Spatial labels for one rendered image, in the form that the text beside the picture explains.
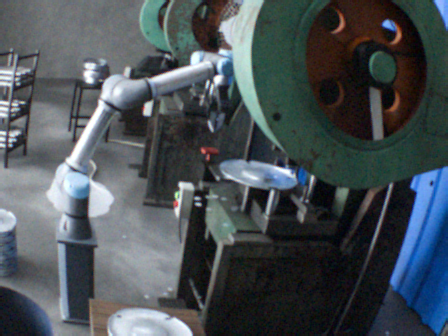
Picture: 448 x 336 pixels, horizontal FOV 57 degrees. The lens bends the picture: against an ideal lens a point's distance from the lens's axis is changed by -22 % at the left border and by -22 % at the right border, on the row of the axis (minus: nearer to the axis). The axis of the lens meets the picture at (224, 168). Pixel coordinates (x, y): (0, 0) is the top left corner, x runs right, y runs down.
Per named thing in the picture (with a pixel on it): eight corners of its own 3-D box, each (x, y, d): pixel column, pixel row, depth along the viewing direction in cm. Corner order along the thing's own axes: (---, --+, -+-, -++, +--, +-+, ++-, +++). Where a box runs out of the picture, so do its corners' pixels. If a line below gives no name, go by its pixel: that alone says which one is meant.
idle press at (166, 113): (129, 216, 322) (180, -39, 271) (124, 165, 413) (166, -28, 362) (339, 232, 362) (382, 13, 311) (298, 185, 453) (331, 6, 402)
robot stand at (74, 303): (61, 322, 188) (56, 239, 175) (59, 300, 204) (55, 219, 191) (98, 326, 195) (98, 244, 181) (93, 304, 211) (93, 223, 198)
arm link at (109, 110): (56, 195, 183) (122, 73, 181) (50, 181, 195) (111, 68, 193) (78, 206, 190) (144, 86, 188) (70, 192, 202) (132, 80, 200)
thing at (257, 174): (307, 192, 184) (308, 190, 184) (231, 186, 176) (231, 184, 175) (281, 166, 210) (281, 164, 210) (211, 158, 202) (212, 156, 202)
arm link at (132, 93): (117, 90, 171) (235, 52, 190) (109, 85, 180) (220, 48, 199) (122, 119, 177) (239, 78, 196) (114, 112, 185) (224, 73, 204)
